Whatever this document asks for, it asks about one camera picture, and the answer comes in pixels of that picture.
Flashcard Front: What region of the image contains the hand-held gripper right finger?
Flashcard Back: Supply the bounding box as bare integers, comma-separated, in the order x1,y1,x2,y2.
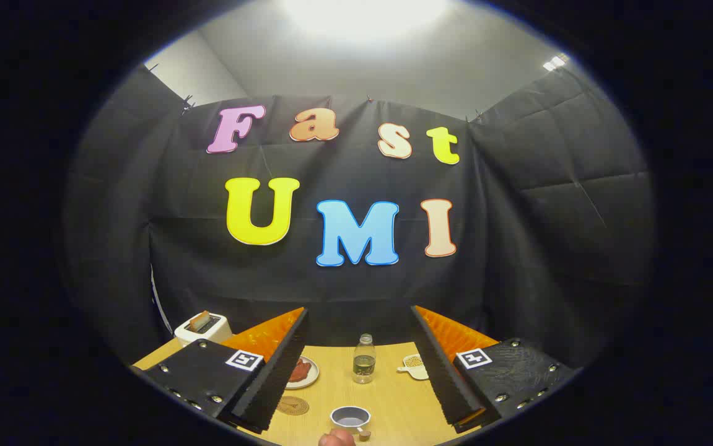
410,305,580,434

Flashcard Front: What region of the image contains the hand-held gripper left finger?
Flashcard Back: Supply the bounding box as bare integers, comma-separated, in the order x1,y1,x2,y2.
130,307,309,434

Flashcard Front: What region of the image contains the round cork coaster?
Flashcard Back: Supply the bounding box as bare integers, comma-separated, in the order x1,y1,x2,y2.
276,396,310,416

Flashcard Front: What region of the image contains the white cup with wooden handle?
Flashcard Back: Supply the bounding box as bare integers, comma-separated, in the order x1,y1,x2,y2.
330,406,372,442

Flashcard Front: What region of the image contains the clear plastic water bottle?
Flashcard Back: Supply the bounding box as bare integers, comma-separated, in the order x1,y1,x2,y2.
352,333,377,385

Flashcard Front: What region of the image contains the white divided dish with grains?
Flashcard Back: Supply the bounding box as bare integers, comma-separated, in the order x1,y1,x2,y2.
396,353,429,380

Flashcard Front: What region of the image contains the small white plate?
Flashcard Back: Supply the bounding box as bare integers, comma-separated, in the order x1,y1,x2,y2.
285,356,320,390

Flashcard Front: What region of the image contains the wooden table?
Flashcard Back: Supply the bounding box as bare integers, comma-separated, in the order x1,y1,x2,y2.
133,338,484,446

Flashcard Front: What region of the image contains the white toaster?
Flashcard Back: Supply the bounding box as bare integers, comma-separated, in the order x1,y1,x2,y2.
173,311,233,348

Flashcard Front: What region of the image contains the black backdrop cloth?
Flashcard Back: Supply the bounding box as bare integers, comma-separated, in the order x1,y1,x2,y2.
62,65,657,372

